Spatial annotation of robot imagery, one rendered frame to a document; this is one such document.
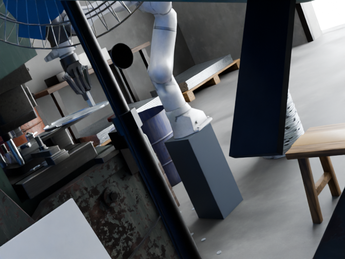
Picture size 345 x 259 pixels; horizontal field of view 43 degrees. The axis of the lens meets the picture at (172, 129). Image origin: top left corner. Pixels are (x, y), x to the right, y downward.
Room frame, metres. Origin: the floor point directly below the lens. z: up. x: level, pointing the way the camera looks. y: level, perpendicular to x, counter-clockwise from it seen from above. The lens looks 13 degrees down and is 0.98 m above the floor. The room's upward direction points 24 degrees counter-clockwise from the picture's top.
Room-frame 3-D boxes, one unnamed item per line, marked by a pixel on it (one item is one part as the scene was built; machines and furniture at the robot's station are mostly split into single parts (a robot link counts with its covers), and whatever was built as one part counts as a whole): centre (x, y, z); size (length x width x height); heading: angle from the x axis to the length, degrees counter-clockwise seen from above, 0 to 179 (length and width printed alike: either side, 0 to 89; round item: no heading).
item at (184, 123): (2.14, -0.09, 0.52); 0.22 x 0.19 x 0.14; 130
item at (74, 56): (1.89, 0.27, 0.98); 0.08 x 0.07 x 0.09; 130
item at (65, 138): (1.76, 0.41, 0.72); 0.25 x 0.14 x 0.14; 131
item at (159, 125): (2.91, 0.19, 0.24); 0.42 x 0.42 x 0.48
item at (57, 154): (1.52, 0.44, 0.76); 0.17 x 0.06 x 0.10; 41
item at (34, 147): (1.65, 0.54, 0.76); 0.15 x 0.09 x 0.05; 41
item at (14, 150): (1.55, 0.54, 0.81); 0.02 x 0.02 x 0.14
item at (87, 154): (1.65, 0.55, 0.68); 0.45 x 0.30 x 0.06; 41
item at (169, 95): (2.15, -0.06, 0.71); 0.18 x 0.11 x 0.25; 2
